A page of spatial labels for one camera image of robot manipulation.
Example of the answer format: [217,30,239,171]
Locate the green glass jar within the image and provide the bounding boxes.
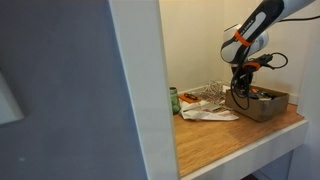
[170,87,181,115]

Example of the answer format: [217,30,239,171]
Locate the orange black tools in box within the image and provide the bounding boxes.
[249,88,275,100]

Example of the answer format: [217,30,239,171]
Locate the white flat box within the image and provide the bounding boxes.
[181,98,224,113]

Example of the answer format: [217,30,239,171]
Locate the orange card with black item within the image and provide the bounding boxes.
[179,93,200,103]

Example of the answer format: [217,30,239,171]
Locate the tangled white cables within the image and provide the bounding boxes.
[198,79,234,103]

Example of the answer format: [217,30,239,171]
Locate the brown cardboard box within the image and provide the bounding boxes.
[225,86,289,122]

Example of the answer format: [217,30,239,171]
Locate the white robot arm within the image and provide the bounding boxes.
[220,0,315,98]

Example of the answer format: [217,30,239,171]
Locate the white plastic bag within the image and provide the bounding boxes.
[180,109,238,121]

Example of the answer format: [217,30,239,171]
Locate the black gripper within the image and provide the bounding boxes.
[231,62,261,98]

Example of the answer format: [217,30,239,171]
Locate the white vertical pillar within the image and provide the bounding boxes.
[110,0,180,180]

